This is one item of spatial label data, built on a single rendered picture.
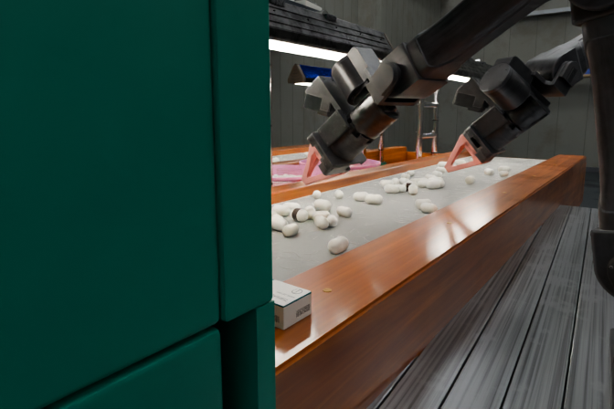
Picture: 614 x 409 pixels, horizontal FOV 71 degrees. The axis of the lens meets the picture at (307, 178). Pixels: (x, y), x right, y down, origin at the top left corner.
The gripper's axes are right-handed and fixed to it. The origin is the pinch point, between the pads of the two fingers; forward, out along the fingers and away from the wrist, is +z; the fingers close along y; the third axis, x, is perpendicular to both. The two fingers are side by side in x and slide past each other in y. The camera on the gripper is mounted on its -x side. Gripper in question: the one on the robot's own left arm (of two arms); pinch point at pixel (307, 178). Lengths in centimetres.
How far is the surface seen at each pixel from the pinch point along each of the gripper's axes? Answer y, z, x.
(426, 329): 14.4, -13.6, 27.9
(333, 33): -9.8, -15.5, -20.8
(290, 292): 32.7, -16.6, 18.1
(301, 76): -69, 28, -56
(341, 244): 11.5, -7.6, 14.3
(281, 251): 15.4, -1.1, 10.8
